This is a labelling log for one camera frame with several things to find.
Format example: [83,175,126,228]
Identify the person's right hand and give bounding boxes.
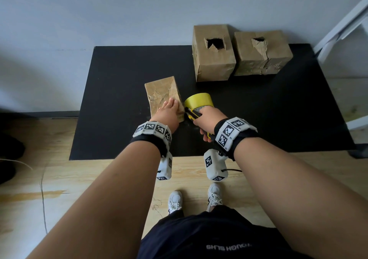
[193,106,228,143]

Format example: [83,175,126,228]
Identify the person's left hand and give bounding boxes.
[149,97,180,134]

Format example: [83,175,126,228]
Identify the black yellow utility knife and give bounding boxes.
[184,107,215,141]

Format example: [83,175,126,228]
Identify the yellow tape roll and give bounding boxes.
[184,92,215,116]

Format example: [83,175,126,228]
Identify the small cardboard box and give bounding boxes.
[144,76,185,123]

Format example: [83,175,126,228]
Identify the tall cardboard box square hole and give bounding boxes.
[192,24,237,83]

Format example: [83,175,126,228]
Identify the wide cardboard box torn flap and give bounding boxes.
[233,30,294,77]

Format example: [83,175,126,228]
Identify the person's left forearm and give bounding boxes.
[26,141,161,259]

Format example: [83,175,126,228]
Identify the person's right forearm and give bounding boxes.
[234,137,368,259]

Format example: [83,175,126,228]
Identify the black marker wristband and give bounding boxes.
[129,121,173,157]
[213,116,258,161]

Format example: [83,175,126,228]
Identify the white right sneaker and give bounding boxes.
[206,182,223,213]

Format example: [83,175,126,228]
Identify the white sneaker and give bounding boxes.
[168,190,183,214]
[206,182,223,213]

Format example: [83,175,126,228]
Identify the white left sneaker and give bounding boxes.
[168,190,183,214]

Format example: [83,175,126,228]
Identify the thin black thread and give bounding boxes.
[152,198,163,218]

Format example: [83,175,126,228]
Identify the black shorts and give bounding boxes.
[137,205,314,259]

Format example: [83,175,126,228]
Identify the black bag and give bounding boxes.
[0,132,26,185]

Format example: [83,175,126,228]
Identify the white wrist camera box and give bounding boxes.
[156,152,173,181]
[203,149,229,182]

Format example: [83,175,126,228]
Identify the white metal shelf frame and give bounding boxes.
[313,0,368,144]

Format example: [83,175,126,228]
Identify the thin grey floor cable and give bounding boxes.
[0,158,49,234]

